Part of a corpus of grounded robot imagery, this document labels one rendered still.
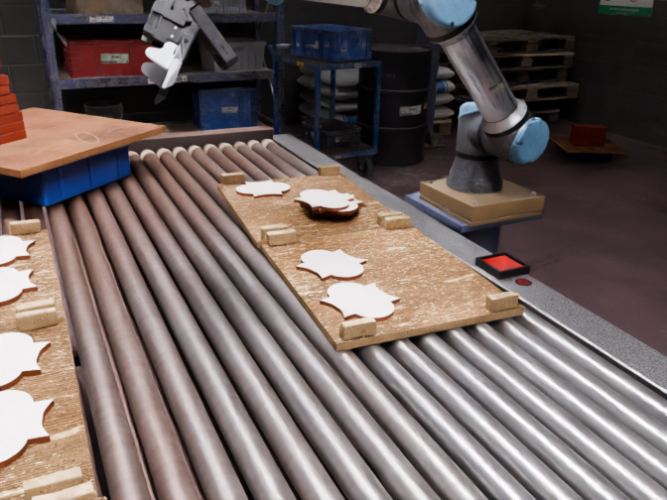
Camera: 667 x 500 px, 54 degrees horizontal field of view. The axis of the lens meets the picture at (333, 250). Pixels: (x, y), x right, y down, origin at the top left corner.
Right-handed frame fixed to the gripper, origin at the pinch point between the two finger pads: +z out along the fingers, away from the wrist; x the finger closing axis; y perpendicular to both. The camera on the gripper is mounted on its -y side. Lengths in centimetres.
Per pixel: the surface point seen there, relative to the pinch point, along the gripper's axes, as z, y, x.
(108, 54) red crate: -91, 41, -409
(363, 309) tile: 21.1, -41.5, 17.7
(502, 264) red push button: 3, -71, 7
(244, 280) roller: 24.1, -26.0, -3.9
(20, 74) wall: -58, 100, -472
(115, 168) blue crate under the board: 10, 3, -67
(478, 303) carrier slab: 13, -60, 20
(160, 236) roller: 22.1, -10.9, -28.7
